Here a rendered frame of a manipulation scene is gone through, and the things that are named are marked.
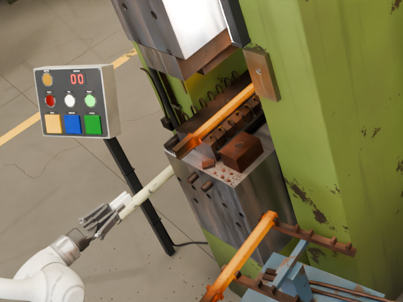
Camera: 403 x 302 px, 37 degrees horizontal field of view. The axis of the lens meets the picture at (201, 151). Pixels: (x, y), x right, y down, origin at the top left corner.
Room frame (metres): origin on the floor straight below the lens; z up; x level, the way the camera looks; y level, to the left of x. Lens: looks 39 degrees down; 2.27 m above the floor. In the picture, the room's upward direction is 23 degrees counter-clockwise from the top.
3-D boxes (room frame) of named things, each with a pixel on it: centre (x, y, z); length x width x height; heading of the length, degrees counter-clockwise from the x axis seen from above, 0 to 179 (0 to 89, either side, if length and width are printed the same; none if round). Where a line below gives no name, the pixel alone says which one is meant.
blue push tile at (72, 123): (2.02, 0.43, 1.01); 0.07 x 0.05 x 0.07; 53
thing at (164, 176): (1.93, 0.26, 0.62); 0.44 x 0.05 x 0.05; 118
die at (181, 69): (1.77, -0.17, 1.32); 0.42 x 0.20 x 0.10; 118
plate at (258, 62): (1.45, -0.25, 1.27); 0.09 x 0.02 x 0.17; 28
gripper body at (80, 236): (1.40, 0.45, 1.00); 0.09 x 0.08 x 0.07; 118
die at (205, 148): (1.77, -0.17, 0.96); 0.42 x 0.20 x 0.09; 118
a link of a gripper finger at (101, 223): (1.42, 0.38, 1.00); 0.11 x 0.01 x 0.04; 113
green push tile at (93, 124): (1.96, 0.35, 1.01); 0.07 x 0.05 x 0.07; 53
